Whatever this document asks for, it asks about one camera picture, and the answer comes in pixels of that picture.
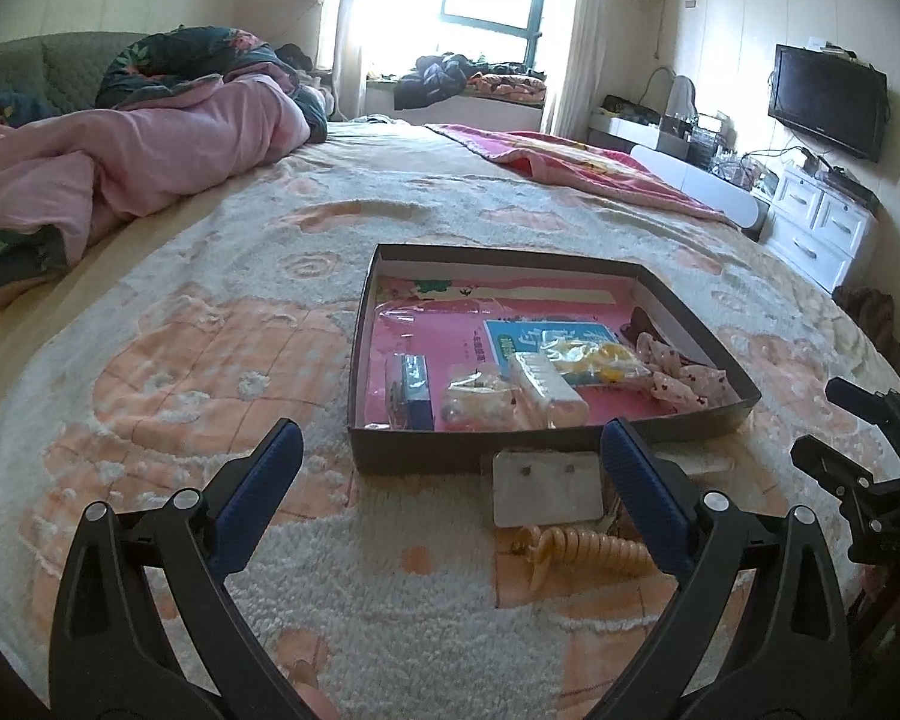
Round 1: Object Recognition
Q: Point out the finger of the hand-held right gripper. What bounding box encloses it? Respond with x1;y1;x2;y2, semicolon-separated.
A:
790;436;875;497
826;377;900;422

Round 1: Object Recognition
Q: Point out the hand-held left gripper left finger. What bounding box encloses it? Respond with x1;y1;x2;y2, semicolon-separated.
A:
46;418;323;720

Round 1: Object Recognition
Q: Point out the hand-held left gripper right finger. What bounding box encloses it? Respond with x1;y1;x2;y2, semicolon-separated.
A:
585;418;853;720

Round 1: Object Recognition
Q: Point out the yellow spiral hair tie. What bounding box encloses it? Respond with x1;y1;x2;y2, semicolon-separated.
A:
514;525;658;593

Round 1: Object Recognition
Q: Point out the white earring card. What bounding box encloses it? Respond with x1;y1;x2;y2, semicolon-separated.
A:
491;450;607;529

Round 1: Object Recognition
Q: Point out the polka-dot fabric hair bow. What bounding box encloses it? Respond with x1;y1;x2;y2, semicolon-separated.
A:
634;331;743;410

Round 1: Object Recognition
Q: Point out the shallow black cardboard box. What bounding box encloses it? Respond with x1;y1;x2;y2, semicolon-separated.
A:
347;242;764;477

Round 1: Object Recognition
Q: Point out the cream hair claw clip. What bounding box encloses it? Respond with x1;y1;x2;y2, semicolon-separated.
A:
508;351;592;428

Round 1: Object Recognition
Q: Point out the clear packet with yellow accessory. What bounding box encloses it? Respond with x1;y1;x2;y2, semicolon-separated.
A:
538;326;650;389

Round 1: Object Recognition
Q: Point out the small blue jewelry box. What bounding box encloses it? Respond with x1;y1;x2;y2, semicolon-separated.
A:
385;354;434;431

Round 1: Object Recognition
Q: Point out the bagged pearl hair accessory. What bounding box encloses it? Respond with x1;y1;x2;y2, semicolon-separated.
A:
441;361;523;433

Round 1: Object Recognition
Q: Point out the person's left hand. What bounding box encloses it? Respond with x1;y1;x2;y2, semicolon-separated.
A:
283;658;340;720

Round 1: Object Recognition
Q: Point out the brown bag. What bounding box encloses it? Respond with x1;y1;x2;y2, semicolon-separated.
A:
832;286;898;355

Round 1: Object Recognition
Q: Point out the white and orange printed blanket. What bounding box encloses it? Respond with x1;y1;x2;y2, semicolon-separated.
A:
0;157;900;715

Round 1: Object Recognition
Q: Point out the white drawer cabinet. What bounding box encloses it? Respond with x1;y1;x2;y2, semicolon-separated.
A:
761;165;883;295

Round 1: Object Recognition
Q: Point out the black set-top box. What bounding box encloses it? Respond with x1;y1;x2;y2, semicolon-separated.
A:
820;169;881;205

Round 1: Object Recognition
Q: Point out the white desk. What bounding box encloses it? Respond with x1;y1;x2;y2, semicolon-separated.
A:
589;109;770;230

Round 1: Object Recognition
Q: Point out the pink patterned blanket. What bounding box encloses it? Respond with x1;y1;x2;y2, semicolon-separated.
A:
424;122;737;227

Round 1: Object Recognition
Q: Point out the pink quilt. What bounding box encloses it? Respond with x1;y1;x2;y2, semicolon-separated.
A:
0;64;313;316

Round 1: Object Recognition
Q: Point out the folded pink floral blanket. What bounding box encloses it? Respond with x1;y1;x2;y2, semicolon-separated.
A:
465;69;549;95

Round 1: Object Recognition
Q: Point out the dark floral quilt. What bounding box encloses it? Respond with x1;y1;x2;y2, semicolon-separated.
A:
94;26;332;143

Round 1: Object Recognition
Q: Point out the dark clothes pile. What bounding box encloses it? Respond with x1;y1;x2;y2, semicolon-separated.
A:
394;54;471;110

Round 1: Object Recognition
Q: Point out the cream curtain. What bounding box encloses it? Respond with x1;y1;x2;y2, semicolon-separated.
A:
544;0;610;140

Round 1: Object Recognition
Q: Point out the sheer white curtain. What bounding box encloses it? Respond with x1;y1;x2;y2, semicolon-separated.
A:
317;0;370;122

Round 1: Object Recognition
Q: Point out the green quilted headboard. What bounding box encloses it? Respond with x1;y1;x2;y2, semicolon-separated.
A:
0;31;152;122

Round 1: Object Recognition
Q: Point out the black wall television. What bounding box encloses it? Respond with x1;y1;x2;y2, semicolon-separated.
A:
766;43;889;163

